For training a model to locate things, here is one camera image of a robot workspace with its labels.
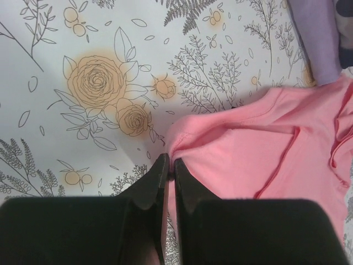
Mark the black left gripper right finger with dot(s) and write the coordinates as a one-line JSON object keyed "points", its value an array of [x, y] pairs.
{"points": [[250, 231]]}

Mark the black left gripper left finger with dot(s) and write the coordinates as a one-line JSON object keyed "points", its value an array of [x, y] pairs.
{"points": [[129, 228]]}

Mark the pink polo shirt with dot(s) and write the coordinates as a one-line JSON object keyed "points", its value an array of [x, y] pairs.
{"points": [[292, 143]]}

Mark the floral patterned table mat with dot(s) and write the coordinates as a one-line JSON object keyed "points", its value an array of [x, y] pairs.
{"points": [[90, 89]]}

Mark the folded lavender shirt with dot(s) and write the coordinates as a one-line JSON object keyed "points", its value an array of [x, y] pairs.
{"points": [[315, 22]]}

